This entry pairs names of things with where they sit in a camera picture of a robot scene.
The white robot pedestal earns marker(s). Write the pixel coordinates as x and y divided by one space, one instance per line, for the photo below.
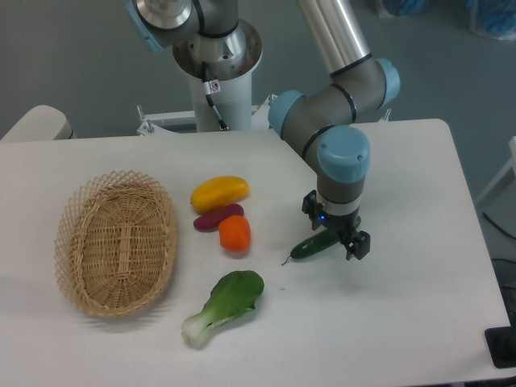
219 73

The white chair armrest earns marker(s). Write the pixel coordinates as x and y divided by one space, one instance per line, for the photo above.
41 123

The white furniture frame right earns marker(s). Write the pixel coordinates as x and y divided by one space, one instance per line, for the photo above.
502 179

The green bok choy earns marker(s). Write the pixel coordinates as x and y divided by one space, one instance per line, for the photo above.
234 295

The woven wicker basket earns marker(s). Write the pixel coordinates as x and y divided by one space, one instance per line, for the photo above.
116 244

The yellow mango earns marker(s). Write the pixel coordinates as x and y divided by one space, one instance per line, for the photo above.
218 192

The blue plastic bag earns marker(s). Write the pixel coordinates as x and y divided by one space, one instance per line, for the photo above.
494 19

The green cucumber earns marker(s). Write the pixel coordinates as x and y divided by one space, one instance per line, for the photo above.
313 245

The black device at table edge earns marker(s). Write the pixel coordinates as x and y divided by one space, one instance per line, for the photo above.
501 345

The purple sweet potato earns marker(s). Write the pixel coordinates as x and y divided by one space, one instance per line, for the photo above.
210 221

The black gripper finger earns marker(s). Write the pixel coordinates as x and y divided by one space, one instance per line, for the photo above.
313 209
356 243

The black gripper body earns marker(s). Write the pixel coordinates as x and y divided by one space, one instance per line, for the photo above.
342 219

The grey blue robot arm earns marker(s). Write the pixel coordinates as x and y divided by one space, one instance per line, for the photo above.
320 128

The orange carrot piece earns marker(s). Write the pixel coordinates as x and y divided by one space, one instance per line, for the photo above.
235 234

